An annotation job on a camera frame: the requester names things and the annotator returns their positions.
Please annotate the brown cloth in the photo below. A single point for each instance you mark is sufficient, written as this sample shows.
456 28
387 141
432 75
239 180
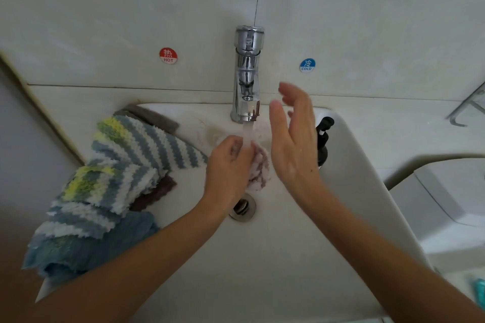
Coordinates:
151 116

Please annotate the metal sink drain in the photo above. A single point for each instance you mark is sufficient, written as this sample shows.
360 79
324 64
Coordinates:
244 207

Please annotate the person's left hand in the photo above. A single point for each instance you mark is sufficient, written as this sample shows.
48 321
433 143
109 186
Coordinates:
226 171

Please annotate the chrome faucet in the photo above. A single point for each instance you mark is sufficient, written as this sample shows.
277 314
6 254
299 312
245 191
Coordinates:
247 73

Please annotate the blue round sticker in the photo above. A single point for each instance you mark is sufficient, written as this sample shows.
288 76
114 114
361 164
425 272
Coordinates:
307 64

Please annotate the teal tube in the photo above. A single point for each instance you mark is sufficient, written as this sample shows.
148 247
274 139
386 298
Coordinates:
480 289

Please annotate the red round sticker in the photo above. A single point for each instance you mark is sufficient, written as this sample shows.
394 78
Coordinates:
168 55

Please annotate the person's right forearm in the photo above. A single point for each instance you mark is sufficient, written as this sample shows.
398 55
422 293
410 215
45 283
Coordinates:
401 266

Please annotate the white ceramic sink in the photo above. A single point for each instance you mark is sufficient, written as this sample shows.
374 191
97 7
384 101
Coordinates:
250 273

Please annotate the person's left forearm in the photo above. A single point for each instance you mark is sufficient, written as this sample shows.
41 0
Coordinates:
114 270

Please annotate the pink white striped cloth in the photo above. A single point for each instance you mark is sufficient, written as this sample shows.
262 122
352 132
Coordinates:
259 164

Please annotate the black pump soap bottle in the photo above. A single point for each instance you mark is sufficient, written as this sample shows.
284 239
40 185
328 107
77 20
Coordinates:
323 137

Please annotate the blue stained cloth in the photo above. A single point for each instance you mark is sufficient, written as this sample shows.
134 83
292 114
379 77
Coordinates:
72 255

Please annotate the white toilet tank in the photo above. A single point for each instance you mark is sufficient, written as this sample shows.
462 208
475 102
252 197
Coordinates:
451 202

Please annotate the white toilet lid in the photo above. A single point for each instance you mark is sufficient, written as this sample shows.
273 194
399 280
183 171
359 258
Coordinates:
468 285

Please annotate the person's right hand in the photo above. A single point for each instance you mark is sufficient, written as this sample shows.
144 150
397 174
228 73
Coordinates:
295 145

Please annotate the metal wall shelf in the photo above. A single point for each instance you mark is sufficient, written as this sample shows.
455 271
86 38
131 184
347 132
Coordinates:
468 105

